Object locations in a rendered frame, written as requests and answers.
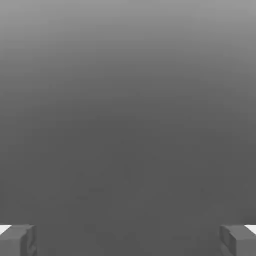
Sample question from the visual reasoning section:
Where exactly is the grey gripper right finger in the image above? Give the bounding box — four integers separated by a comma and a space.
219, 223, 256, 256

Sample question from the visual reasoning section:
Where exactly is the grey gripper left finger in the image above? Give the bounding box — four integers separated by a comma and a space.
0, 223, 38, 256

